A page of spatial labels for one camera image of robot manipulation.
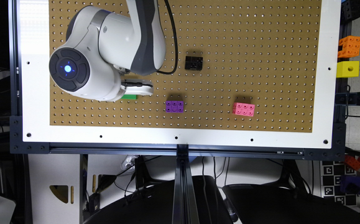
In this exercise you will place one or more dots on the fiducial marker sheet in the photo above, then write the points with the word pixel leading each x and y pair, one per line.
pixel 331 173

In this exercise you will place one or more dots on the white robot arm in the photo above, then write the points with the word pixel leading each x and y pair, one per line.
pixel 102 46

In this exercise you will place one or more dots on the green block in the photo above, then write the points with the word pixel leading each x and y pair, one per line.
pixel 129 97

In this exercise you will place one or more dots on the black chair right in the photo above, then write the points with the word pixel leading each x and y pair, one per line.
pixel 273 205

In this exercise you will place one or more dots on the orange block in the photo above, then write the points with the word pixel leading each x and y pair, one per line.
pixel 350 47

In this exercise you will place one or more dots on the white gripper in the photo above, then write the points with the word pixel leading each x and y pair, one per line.
pixel 137 87

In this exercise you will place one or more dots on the black aluminium table frame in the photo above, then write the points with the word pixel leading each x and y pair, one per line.
pixel 59 15

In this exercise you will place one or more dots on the black centre support beam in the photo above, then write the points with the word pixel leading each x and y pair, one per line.
pixel 185 210

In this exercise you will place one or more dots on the brown pegboard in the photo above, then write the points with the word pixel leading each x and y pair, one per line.
pixel 260 52

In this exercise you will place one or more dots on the black chair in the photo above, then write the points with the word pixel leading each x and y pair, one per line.
pixel 156 206
pixel 273 205

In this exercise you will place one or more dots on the black chair left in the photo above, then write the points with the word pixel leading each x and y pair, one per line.
pixel 156 206

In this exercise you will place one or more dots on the black block off board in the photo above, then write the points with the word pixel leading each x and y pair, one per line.
pixel 350 10

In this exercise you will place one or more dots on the dark blue block in pile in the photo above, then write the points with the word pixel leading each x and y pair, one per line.
pixel 350 184

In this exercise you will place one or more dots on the white cabinet panel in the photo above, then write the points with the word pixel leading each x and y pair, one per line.
pixel 55 183

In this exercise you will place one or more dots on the black block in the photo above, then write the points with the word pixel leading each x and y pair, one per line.
pixel 193 63

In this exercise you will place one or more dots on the pink block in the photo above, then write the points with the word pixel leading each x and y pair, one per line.
pixel 243 109

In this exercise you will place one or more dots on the purple block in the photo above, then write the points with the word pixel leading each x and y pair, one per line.
pixel 174 106

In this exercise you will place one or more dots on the red block in pile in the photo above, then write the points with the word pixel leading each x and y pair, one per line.
pixel 353 162

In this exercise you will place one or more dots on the white board frame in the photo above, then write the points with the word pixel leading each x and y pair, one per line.
pixel 32 27

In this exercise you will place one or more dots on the yellow block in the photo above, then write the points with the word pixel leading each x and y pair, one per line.
pixel 347 69

